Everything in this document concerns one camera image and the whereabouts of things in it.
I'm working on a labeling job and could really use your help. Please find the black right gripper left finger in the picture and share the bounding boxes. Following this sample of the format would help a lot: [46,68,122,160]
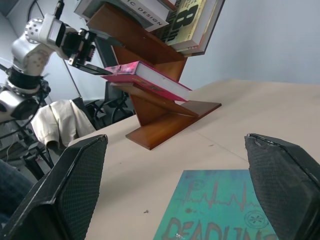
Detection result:
[0,134,109,240]

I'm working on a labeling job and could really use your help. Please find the brown wooden zigzag bookshelf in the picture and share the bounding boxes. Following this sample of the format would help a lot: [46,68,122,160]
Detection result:
[86,3,223,151]

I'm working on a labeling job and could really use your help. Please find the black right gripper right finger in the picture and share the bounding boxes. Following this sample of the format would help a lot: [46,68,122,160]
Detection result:
[244,133,320,240]

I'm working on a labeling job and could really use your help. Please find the person's blue jeans leg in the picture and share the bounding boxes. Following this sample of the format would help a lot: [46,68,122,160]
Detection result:
[0,159,35,224]

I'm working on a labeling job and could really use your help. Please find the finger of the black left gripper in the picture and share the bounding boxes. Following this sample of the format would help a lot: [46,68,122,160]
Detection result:
[94,31,125,48]
[75,63,114,76]

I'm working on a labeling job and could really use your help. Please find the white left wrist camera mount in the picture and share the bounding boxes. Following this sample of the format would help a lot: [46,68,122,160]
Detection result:
[39,13,67,49]

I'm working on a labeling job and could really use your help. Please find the white graphic design book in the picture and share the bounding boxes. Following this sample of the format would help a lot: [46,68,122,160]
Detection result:
[73,0,171,33]

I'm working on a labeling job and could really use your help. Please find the teal hardcover book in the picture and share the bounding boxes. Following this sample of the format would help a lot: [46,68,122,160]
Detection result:
[152,169,279,240]

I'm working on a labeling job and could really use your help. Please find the black yellow number eight book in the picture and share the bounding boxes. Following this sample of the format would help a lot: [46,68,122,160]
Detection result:
[161,0,226,56]

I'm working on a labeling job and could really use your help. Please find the beige jacket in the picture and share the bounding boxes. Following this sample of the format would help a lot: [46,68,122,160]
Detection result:
[30,99,97,149]

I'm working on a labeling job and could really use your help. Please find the black office chair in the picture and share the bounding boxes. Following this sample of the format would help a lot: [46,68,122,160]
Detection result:
[71,96,136,131]

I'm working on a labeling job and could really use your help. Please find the pink hardcover book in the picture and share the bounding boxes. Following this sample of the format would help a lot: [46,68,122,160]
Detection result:
[100,60,193,103]

